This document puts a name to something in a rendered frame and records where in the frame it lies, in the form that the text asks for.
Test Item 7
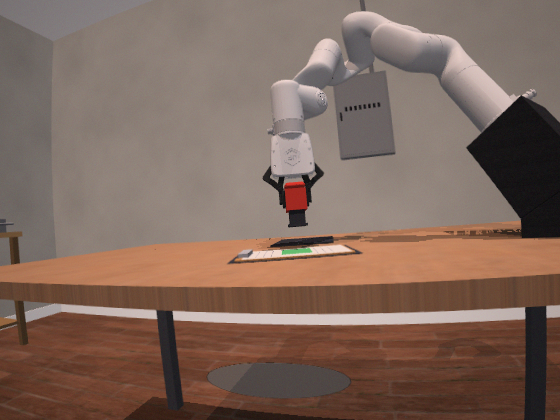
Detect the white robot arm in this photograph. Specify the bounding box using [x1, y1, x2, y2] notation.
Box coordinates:
[268, 11, 520, 136]

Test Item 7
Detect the dark red stamp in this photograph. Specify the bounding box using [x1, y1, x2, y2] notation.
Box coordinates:
[284, 182, 308, 227]

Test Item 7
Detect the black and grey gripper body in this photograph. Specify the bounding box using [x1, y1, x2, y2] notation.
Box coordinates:
[270, 130, 315, 180]

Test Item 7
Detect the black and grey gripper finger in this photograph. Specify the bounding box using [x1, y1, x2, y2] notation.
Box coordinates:
[263, 165, 286, 208]
[301, 163, 324, 207]

